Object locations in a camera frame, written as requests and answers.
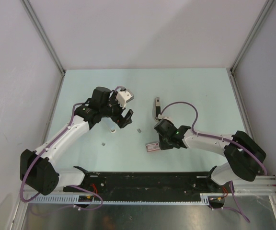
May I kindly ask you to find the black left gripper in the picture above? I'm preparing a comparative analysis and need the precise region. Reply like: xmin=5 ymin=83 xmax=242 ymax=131
xmin=100 ymin=91 xmax=133 ymax=128

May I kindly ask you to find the red white staple box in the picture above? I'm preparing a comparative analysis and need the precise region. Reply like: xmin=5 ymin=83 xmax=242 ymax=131
xmin=146 ymin=142 xmax=161 ymax=152

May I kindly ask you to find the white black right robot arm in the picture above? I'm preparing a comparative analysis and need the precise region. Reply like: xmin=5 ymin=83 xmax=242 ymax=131
xmin=154 ymin=119 xmax=267 ymax=192

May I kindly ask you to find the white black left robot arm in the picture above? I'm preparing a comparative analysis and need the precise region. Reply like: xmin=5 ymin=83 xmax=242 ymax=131
xmin=20 ymin=86 xmax=134 ymax=196

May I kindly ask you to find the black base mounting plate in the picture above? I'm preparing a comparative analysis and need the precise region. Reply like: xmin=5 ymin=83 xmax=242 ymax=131
xmin=63 ymin=172 xmax=230 ymax=202

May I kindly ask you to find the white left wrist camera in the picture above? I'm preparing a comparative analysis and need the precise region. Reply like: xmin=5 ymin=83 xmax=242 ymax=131
xmin=116 ymin=90 xmax=134 ymax=109

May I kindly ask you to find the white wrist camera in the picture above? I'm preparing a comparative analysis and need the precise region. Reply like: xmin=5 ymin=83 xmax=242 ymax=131
xmin=157 ymin=115 xmax=173 ymax=122
xmin=116 ymin=90 xmax=134 ymax=109

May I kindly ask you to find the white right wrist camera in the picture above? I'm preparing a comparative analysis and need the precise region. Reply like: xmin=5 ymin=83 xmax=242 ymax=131
xmin=157 ymin=115 xmax=173 ymax=122

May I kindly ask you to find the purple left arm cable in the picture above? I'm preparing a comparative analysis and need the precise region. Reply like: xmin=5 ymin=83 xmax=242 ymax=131
xmin=20 ymin=85 xmax=126 ymax=211

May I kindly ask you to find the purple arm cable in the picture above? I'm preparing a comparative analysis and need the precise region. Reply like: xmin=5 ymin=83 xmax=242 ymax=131
xmin=20 ymin=85 xmax=126 ymax=211
xmin=159 ymin=102 xmax=251 ymax=223

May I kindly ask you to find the white slotted cable duct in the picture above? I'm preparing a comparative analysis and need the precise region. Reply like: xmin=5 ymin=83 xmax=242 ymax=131
xmin=29 ymin=194 xmax=209 ymax=206

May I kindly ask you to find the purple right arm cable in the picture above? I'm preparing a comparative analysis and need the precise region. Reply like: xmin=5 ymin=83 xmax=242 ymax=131
xmin=159 ymin=102 xmax=251 ymax=223

